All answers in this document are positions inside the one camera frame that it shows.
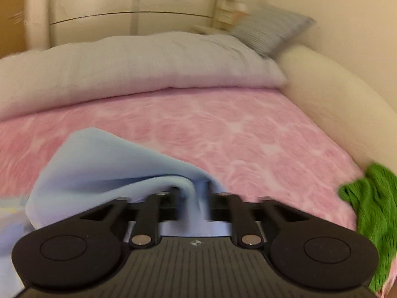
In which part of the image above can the cream wardrobe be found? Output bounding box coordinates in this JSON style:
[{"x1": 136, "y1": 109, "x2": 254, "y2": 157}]
[{"x1": 25, "y1": 0, "x2": 224, "y2": 51}]

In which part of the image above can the cream wall shelf unit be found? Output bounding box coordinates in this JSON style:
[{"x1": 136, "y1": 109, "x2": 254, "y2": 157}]
[{"x1": 214, "y1": 0, "x2": 249, "y2": 29}]

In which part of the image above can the cream padded headboard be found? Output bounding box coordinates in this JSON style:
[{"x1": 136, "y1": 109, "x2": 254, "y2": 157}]
[{"x1": 275, "y1": 45, "x2": 397, "y2": 175}]

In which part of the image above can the pale patterned cloth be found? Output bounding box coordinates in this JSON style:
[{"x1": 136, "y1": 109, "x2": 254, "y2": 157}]
[{"x1": 0, "y1": 197, "x2": 35, "y2": 298}]

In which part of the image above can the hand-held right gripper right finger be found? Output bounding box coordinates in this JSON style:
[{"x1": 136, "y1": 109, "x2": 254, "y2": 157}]
[{"x1": 207, "y1": 189, "x2": 314, "y2": 249}]

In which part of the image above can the pink floral blanket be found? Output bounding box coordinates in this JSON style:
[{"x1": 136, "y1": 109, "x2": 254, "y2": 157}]
[{"x1": 0, "y1": 85, "x2": 367, "y2": 298}]

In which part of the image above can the pale grey duvet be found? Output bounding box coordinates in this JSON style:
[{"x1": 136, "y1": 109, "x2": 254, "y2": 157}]
[{"x1": 0, "y1": 33, "x2": 290, "y2": 121}]

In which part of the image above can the light blue sweater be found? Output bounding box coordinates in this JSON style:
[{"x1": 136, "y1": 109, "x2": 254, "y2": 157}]
[{"x1": 25, "y1": 127, "x2": 232, "y2": 237}]

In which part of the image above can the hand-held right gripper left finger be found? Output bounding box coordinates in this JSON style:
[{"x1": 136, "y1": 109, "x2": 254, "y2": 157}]
[{"x1": 75, "y1": 186, "x2": 187, "y2": 249}]

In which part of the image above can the grey striped pillow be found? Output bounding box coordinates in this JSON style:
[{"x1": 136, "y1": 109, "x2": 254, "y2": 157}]
[{"x1": 228, "y1": 4, "x2": 317, "y2": 58}]

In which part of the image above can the green knit garment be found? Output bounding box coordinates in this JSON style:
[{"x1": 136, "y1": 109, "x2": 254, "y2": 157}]
[{"x1": 338, "y1": 163, "x2": 397, "y2": 293}]

